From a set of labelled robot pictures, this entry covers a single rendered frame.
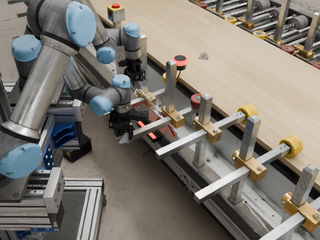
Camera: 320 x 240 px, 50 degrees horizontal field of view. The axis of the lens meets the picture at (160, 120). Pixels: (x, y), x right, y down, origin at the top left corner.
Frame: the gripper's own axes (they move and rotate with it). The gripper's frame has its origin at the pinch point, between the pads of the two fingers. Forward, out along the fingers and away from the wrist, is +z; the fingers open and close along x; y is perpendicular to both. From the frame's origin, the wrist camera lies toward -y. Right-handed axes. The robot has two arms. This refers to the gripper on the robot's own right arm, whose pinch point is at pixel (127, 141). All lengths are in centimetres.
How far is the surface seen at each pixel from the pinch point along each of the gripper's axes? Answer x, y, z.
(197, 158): 21.8, -24.9, 5.8
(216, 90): -1, -54, -9
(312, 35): -6, -133, -19
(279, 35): -29, -134, -10
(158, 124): 1.2, -16.1, -4.2
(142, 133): 1.5, -6.9, -2.9
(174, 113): -0.3, -26.6, -5.5
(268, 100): 20, -70, -10
